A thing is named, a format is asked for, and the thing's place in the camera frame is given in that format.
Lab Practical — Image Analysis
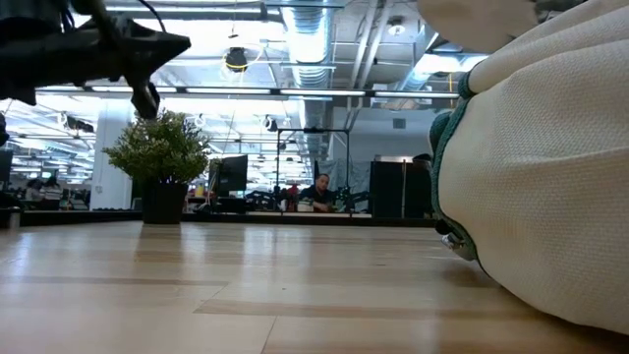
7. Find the black desktop monitor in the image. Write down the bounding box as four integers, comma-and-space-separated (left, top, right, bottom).
215, 153, 250, 194

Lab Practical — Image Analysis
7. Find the black metal stand frame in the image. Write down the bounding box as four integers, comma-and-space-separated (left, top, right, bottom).
274, 126, 352, 214

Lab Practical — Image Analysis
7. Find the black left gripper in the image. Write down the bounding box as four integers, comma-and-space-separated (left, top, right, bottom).
52, 18, 192, 120

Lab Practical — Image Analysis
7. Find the black ceiling camera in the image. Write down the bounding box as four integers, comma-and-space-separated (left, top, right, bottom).
224, 45, 253, 74

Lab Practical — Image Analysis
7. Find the cream green-trimmed gardening bag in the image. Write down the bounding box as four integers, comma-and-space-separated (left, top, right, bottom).
417, 0, 629, 336

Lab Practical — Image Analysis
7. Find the green potted plant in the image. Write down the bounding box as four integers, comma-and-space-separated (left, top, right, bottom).
101, 108, 211, 226

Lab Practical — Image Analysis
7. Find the black aluminium table frame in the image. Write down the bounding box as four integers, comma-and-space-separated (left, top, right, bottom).
0, 208, 443, 229

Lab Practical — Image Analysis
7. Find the dark monitor screen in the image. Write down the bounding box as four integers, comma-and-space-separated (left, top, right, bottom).
0, 148, 15, 184

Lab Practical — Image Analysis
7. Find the black cabinet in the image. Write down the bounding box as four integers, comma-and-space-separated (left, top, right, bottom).
369, 154, 436, 219

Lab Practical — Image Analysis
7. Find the person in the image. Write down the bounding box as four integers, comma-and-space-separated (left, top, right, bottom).
24, 177, 64, 211
298, 172, 340, 213

